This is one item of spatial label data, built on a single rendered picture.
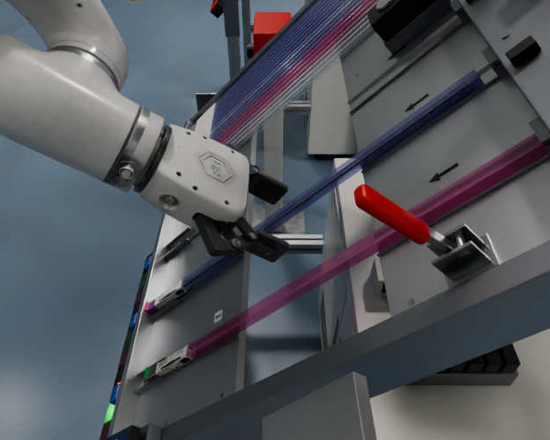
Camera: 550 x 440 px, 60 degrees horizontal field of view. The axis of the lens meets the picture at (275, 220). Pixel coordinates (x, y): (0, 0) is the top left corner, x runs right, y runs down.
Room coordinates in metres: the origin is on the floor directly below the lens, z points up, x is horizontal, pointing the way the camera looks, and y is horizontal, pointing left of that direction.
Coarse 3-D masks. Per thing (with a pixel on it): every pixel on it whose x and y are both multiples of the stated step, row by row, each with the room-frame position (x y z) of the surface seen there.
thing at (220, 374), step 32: (192, 256) 0.45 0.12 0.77; (192, 288) 0.38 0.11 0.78; (224, 288) 0.34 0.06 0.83; (160, 320) 0.36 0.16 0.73; (192, 320) 0.33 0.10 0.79; (224, 320) 0.30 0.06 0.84; (160, 352) 0.31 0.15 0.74; (224, 352) 0.25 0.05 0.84; (160, 384) 0.26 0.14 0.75; (192, 384) 0.24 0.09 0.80; (224, 384) 0.22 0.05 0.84; (160, 416) 0.22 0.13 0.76
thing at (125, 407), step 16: (160, 224) 0.55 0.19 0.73; (160, 240) 0.51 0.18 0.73; (160, 256) 0.48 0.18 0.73; (160, 272) 0.45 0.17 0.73; (144, 288) 0.42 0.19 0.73; (160, 288) 0.43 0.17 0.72; (144, 304) 0.39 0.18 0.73; (144, 320) 0.36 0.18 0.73; (144, 336) 0.34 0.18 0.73; (128, 352) 0.32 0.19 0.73; (144, 352) 0.32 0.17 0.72; (128, 368) 0.29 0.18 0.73; (128, 384) 0.27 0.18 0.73; (128, 400) 0.25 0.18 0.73; (112, 416) 0.23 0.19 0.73; (128, 416) 0.23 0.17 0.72; (112, 432) 0.21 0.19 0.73
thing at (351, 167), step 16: (464, 80) 0.38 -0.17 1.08; (480, 80) 0.38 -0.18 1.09; (448, 96) 0.38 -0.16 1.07; (464, 96) 0.38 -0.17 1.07; (416, 112) 0.39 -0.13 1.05; (432, 112) 0.38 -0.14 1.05; (400, 128) 0.38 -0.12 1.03; (416, 128) 0.38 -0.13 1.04; (384, 144) 0.38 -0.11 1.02; (352, 160) 0.39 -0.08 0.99; (368, 160) 0.38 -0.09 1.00; (336, 176) 0.38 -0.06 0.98; (304, 192) 0.39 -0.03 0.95; (320, 192) 0.38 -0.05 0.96; (288, 208) 0.38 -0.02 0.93; (304, 208) 0.38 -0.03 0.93; (272, 224) 0.38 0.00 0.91; (224, 256) 0.38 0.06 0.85; (192, 272) 0.39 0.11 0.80; (208, 272) 0.38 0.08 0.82
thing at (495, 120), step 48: (384, 48) 0.56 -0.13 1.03; (432, 48) 0.48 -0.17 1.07; (480, 48) 0.43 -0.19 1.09; (384, 96) 0.47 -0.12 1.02; (432, 96) 0.41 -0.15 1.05; (480, 96) 0.37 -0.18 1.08; (432, 144) 0.35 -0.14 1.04; (480, 144) 0.31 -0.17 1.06; (384, 192) 0.33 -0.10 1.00; (432, 192) 0.30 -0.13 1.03; (480, 192) 0.27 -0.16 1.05; (528, 192) 0.24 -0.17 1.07; (528, 240) 0.21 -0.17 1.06; (432, 288) 0.21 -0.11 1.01
